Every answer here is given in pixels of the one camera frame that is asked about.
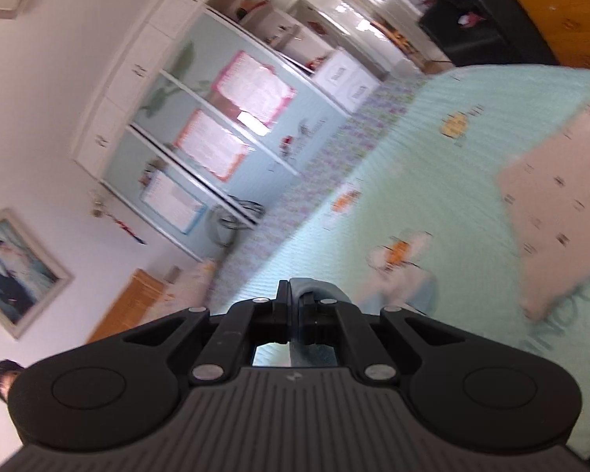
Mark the blue bordered poster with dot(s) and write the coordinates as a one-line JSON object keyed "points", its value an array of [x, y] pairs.
{"points": [[172, 201]]}

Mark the light blue and white garment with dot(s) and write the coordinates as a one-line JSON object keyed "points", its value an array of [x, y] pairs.
{"points": [[319, 286]]}

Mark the mint green bee quilt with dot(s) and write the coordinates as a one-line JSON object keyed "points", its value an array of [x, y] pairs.
{"points": [[423, 172]]}

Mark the wooden headboard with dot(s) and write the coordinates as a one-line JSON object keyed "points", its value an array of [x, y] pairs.
{"points": [[128, 300]]}

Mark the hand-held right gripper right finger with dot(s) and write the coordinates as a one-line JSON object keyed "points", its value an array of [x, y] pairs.
{"points": [[307, 324]]}

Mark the wooden chair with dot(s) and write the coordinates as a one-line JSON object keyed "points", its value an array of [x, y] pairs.
{"points": [[393, 34]]}

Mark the person's head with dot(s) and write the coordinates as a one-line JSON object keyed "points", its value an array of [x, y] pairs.
{"points": [[5, 378]]}

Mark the white door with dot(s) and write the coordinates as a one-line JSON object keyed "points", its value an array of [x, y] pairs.
{"points": [[373, 0]]}

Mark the pink bordered poster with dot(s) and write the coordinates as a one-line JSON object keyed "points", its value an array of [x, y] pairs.
{"points": [[253, 86]]}

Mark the orange bordered poster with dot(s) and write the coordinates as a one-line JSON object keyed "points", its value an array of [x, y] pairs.
{"points": [[211, 145]]}

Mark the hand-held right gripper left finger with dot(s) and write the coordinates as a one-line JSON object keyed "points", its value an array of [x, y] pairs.
{"points": [[282, 312]]}

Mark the white drawer cabinet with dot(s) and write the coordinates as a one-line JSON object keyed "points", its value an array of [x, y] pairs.
{"points": [[346, 78]]}

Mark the pink printed cloth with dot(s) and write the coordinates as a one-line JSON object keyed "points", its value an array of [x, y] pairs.
{"points": [[560, 196]]}

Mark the framed wedding photo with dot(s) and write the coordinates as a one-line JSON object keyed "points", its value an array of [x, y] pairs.
{"points": [[10, 270]]}

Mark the black leather sofa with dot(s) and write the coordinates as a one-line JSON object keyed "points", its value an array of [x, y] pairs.
{"points": [[472, 34]]}

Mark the red hanging tassel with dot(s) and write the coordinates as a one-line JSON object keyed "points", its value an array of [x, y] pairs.
{"points": [[128, 228]]}

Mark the floral pillow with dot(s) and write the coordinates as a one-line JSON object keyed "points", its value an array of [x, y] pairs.
{"points": [[191, 280]]}

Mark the white wardrobe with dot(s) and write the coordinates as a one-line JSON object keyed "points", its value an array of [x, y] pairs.
{"points": [[142, 66]]}

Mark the floral bed sheet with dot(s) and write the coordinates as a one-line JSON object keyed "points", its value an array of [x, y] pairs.
{"points": [[319, 167]]}

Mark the wooden dresser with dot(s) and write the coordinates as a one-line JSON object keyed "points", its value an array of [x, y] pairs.
{"points": [[570, 5]]}

